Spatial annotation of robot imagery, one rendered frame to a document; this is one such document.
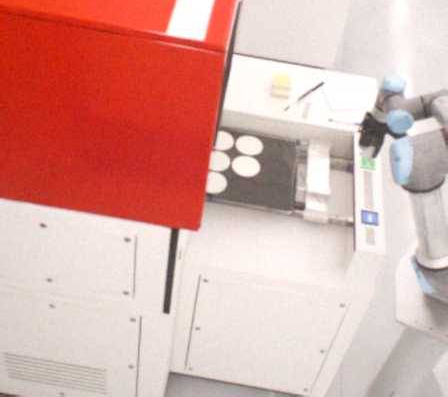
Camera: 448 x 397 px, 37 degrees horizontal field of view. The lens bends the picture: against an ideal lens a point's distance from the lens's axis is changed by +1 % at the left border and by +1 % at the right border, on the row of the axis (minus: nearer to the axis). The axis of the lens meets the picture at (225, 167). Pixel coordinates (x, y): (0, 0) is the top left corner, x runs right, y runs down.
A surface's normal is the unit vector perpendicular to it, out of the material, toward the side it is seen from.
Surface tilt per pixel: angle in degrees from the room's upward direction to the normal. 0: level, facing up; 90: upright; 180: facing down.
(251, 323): 90
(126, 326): 90
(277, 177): 0
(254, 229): 0
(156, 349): 90
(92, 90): 90
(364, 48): 0
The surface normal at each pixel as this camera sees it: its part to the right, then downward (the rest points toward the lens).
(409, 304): 0.12, -0.69
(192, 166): -0.12, 0.70
